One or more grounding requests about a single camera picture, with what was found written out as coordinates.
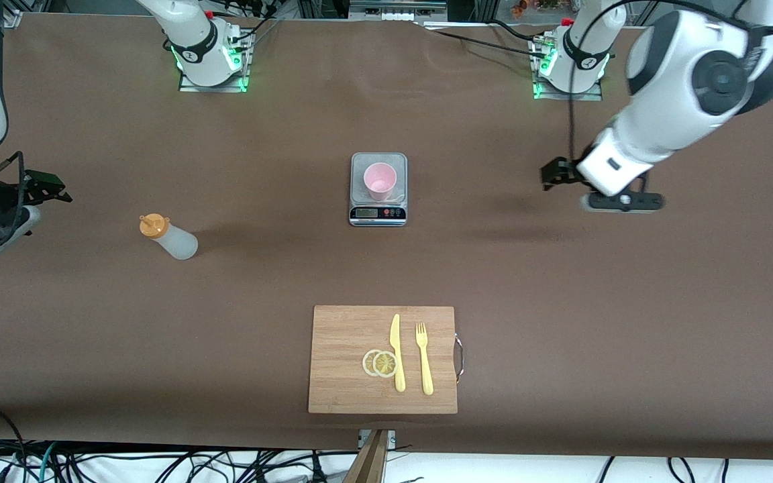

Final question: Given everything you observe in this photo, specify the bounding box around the brown table cover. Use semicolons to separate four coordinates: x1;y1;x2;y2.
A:
0;12;773;461

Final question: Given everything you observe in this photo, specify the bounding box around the teal floor cable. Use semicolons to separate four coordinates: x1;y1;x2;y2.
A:
36;441;60;483

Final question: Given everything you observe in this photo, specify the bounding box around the small metal bracket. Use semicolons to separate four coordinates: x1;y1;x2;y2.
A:
358;429;397;449

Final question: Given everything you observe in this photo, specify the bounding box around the white power strip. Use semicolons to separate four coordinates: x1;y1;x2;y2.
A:
350;3;448;22

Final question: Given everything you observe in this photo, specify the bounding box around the yellow plastic fork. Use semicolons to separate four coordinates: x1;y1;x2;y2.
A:
415;322;434;396

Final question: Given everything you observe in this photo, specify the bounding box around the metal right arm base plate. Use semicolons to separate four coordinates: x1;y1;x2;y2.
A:
178;27;251;93

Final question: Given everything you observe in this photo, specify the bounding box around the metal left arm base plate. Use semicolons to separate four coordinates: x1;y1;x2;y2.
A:
532;37;603;101

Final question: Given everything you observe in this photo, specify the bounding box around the wooden post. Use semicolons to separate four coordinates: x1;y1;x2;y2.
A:
343;429;391;483

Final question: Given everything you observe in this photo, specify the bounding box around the yellow plastic knife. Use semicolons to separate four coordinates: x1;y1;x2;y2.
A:
390;313;406;393

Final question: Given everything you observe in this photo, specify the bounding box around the translucent sauce bottle orange cap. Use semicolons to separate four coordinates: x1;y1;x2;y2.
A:
139;213;199;261

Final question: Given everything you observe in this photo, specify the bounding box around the pink plastic cup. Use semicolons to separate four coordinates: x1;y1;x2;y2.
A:
363;162;398;203

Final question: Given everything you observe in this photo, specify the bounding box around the wooden cutting board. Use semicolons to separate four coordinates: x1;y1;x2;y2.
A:
308;305;465;415

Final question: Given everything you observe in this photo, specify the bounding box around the black table cable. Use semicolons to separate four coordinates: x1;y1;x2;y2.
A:
425;25;548;61

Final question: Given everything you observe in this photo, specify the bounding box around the silver digital kitchen scale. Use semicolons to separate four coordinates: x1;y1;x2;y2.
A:
349;152;409;227

